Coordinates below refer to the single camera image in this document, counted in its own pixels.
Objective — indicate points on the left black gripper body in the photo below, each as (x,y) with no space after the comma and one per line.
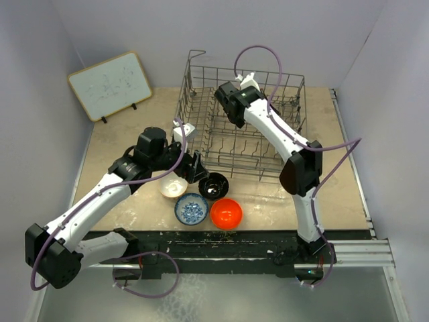
(183,168)

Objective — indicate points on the black glossy bowl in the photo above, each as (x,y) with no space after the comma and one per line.
(214,187)

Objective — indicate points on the grey wire dish rack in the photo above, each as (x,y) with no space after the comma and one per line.
(223,146)

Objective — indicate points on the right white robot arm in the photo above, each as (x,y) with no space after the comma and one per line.
(300,176)

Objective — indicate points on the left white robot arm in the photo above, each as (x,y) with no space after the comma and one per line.
(58,251)

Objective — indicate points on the beige white bowl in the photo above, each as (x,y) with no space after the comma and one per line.
(172,186)

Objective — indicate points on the blue white patterned bowl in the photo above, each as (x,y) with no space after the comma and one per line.
(191,209)

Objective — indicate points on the orange bowl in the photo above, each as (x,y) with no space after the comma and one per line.
(226,214)

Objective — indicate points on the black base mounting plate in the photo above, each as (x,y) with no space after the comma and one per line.
(272,252)

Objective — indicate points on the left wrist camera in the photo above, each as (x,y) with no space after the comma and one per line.
(183,132)

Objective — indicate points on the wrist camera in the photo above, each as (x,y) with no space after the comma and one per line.
(247,81)
(183,132)

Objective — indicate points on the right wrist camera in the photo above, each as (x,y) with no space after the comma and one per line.
(247,81)

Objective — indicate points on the small whiteboard with wood frame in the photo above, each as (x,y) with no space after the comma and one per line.
(110,86)

